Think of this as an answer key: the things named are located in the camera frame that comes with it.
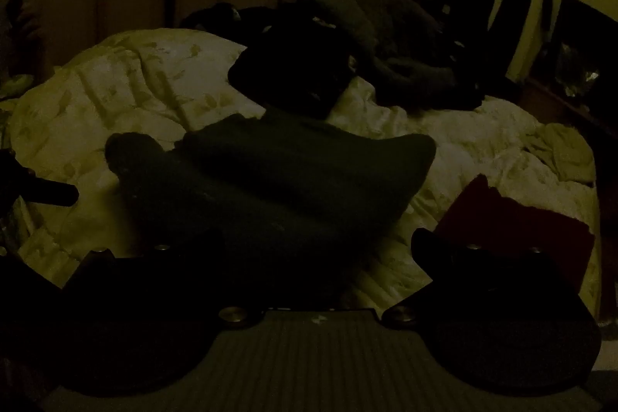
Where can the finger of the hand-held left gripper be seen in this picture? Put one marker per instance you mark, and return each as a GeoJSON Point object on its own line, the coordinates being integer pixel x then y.
{"type": "Point", "coordinates": [50, 195]}

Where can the black garment with white print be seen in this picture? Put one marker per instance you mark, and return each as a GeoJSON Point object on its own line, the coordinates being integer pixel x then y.
{"type": "Point", "coordinates": [294, 64]}

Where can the dark cabinet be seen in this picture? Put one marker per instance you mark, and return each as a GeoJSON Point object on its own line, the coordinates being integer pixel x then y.
{"type": "Point", "coordinates": [579, 55]}

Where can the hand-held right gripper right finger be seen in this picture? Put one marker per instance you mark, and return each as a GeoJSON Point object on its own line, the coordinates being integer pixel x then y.
{"type": "Point", "coordinates": [431, 258]}

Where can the pale crumpled cloth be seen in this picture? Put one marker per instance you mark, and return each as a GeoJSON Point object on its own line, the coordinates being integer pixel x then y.
{"type": "Point", "coordinates": [562, 151]}

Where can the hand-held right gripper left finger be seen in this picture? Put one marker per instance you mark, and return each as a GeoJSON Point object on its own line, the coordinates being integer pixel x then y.
{"type": "Point", "coordinates": [193, 269]}

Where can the dark red folded garment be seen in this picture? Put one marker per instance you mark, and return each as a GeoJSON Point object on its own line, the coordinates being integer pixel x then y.
{"type": "Point", "coordinates": [521, 228]}

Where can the dark green sweater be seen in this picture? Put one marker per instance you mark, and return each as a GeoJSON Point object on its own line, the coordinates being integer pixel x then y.
{"type": "Point", "coordinates": [289, 180]}

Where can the dark grey blanket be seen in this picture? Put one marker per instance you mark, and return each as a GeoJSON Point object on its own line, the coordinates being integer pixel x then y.
{"type": "Point", "coordinates": [410, 50]}

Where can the white floral duvet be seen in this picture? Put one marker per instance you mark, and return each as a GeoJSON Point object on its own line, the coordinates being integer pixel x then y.
{"type": "Point", "coordinates": [145, 84]}

